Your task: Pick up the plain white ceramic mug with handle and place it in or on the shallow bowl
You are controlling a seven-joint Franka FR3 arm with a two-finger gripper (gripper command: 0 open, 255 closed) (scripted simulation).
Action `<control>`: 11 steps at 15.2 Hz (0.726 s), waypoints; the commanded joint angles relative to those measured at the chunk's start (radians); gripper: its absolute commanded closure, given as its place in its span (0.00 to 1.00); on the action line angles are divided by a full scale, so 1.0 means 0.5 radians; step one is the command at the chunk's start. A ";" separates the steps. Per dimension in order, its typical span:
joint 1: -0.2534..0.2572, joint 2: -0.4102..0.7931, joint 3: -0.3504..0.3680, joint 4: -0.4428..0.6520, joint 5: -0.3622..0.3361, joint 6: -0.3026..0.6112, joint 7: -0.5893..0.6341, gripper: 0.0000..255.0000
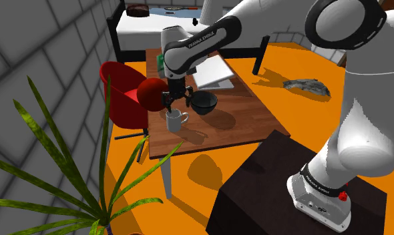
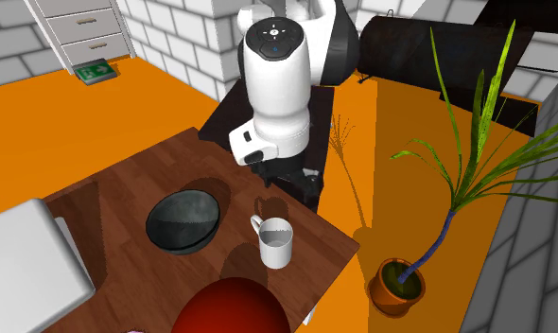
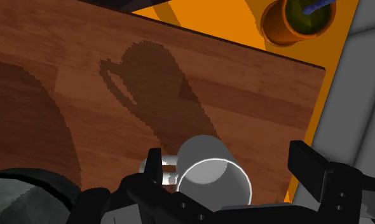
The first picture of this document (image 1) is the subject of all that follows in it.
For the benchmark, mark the red ball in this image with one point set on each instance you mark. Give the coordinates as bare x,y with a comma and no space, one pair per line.
149,94

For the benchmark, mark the black-framed bed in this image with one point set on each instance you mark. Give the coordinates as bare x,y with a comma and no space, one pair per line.
138,32

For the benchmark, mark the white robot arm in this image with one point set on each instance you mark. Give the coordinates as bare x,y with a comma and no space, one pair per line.
366,107

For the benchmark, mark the dark robot stand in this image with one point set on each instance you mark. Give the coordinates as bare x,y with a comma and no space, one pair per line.
259,182

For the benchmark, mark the green potted plant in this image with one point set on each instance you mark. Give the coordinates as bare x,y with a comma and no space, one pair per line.
66,162

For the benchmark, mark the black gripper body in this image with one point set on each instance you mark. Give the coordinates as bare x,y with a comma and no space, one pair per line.
176,87

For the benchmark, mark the green box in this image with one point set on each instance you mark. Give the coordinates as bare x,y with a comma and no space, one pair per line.
160,63

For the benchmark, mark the red chair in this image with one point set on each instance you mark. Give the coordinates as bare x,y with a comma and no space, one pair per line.
119,88

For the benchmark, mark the white laptop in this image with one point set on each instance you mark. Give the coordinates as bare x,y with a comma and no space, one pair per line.
213,71

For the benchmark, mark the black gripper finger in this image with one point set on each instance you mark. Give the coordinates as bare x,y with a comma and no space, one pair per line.
189,95
168,99

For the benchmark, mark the wooden table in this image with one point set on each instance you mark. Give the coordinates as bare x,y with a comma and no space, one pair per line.
242,117

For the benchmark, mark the white mug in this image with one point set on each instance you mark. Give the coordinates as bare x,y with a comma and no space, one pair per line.
174,123

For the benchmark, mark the grey crumpled cloth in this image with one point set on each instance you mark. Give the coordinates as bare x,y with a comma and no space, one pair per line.
309,86

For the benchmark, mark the black bowl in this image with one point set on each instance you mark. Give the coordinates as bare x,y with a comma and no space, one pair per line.
204,103

